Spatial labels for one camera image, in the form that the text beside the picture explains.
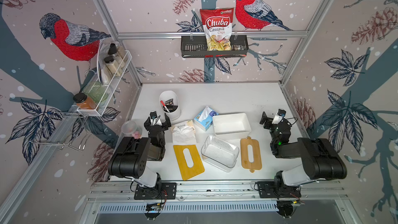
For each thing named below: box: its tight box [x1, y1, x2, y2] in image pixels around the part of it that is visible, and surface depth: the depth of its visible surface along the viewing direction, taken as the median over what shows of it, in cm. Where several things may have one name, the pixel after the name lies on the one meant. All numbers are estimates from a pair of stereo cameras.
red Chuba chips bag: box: [199, 7, 235, 51], surface depth 83 cm
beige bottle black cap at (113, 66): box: [103, 56, 123, 77], surface depth 78 cm
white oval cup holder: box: [159, 90, 181, 121], surface depth 96 cm
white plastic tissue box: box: [212, 112, 252, 139], surface depth 97 cm
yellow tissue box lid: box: [173, 144, 205, 181], surface depth 85 cm
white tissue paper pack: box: [171, 119, 197, 146], surface depth 87 cm
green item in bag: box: [83, 80, 108, 103], surface depth 70 cm
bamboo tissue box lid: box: [239, 136, 263, 174], surface depth 87 cm
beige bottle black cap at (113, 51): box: [107, 43, 126, 68], surface depth 83 cm
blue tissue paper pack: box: [193, 105, 219, 132], surface depth 95 cm
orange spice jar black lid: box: [73, 92, 97, 110], surface depth 62 cm
